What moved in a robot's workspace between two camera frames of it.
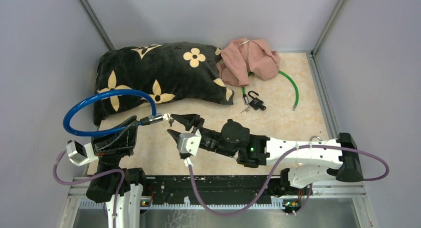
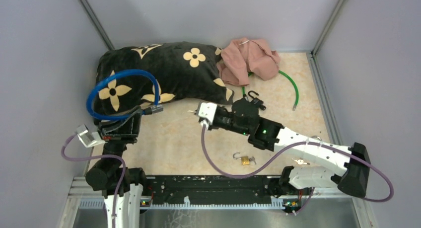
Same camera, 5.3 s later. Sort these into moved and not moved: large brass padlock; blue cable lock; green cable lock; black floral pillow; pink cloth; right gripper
Moved: blue cable lock; right gripper
Not moved: large brass padlock; pink cloth; green cable lock; black floral pillow
